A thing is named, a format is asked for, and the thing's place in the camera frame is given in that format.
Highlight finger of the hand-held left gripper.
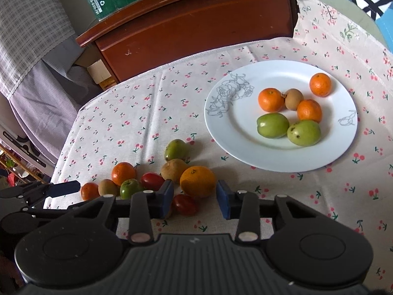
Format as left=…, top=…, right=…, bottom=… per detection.
left=23, top=201, right=99, bottom=219
left=0, top=181, right=81, bottom=205

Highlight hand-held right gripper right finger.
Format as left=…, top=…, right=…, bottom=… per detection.
left=216, top=181, right=320, bottom=243

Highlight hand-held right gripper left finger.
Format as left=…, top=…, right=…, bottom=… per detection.
left=70, top=179, right=175, bottom=244

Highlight brown kiwi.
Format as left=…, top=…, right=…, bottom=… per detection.
left=98, top=179, right=120, bottom=197
left=285, top=88, right=304, bottom=111
left=160, top=159, right=189, bottom=184

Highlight small brownish green jujube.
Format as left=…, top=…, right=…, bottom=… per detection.
left=164, top=139, right=190, bottom=162

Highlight white plate with grey flowers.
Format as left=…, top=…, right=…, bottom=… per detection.
left=204, top=60, right=358, bottom=173

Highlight wooden rack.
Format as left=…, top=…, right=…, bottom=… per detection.
left=0, top=143, right=46, bottom=188

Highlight lilac waffle cloth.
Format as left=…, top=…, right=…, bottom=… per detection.
left=9, top=64, right=102, bottom=163

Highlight cherry print tablecloth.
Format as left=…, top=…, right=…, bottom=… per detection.
left=43, top=37, right=393, bottom=286

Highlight grey cloth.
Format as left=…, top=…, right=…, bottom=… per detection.
left=41, top=38, right=102, bottom=105

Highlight checkered cloth with lace edge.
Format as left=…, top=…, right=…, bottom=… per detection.
left=0, top=0, right=77, bottom=99

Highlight brown wooden cabinet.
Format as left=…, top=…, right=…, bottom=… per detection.
left=75, top=0, right=300, bottom=83

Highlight blossom print cloth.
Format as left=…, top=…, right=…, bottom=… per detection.
left=293, top=0, right=393, bottom=82

